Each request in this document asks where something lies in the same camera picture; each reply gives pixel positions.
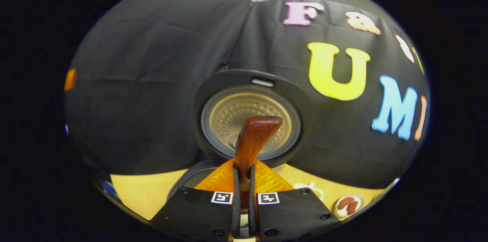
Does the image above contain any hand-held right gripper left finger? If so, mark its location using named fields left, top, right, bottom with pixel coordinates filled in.
left=149, top=158, right=242, bottom=242

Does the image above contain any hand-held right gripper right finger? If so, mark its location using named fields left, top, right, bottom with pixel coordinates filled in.
left=249, top=158, right=342, bottom=242

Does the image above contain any wooden spoon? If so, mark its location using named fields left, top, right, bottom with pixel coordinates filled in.
left=234, top=115, right=283, bottom=212

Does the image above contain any grey rice cooker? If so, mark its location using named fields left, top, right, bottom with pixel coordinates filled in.
left=167, top=69, right=315, bottom=201

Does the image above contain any white divided bean dish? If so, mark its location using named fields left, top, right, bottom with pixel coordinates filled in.
left=293, top=181, right=324, bottom=201

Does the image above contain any black backdrop cloth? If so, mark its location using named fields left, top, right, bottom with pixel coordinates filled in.
left=63, top=0, right=431, bottom=191

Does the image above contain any white round plate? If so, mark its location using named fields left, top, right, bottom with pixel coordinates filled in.
left=333, top=193, right=365, bottom=220

